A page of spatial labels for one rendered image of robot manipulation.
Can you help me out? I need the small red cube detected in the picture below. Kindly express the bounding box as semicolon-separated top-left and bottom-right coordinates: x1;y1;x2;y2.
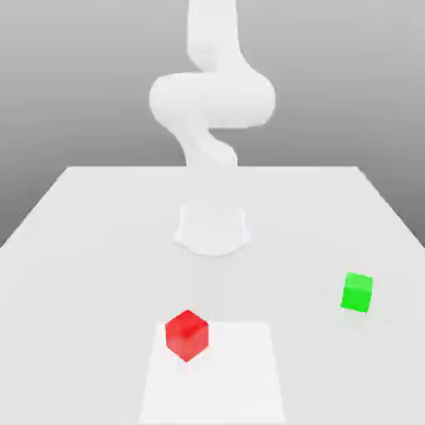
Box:
164;309;210;364

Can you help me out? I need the small green cube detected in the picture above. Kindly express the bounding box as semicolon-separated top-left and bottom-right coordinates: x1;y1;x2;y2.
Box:
340;271;374;314

